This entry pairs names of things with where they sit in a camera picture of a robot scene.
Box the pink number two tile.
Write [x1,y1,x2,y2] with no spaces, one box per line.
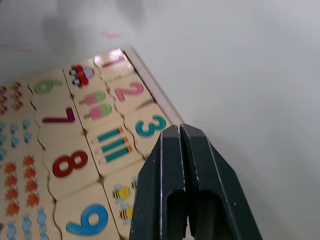
[104,71,156,111]

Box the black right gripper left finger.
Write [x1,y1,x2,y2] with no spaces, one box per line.
[128,124,189,240]

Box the green number six tile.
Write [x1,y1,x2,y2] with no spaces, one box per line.
[27,68,74,111]

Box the two ice pops picture tile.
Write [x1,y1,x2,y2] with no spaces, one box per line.
[70,84,124,129]

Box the orange shapes picture tile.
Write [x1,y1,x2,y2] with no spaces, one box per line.
[0,149,55,221]

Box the wooden number puzzle board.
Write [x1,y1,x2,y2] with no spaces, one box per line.
[0,44,185,240]

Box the red number one tile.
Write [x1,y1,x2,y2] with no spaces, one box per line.
[93,48,136,81]

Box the small red shapes picture tile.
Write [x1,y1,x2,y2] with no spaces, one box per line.
[0,77,34,116]

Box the small blue shapes picture tile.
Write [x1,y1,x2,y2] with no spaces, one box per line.
[0,111,44,164]

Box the teal number three tile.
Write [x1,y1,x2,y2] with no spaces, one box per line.
[122,101,176,161]

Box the red car picture tile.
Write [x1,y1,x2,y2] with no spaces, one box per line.
[62,59,101,98]

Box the light blue candies picture tile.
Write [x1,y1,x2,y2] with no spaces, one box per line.
[0,204,66,240]

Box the red number eight tile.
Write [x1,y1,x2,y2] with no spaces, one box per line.
[40,135,101,201]

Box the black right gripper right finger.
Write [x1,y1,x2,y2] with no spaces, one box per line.
[179,122,264,240]

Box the maroon number seven tile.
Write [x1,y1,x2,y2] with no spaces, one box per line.
[33,95,88,149]

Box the blue number nine tile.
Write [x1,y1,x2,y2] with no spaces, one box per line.
[53,184,124,240]

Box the yellow bees picture tile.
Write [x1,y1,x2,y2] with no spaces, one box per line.
[102,171,141,240]

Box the three pencils picture tile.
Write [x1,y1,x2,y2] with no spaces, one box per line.
[85,119,149,176]

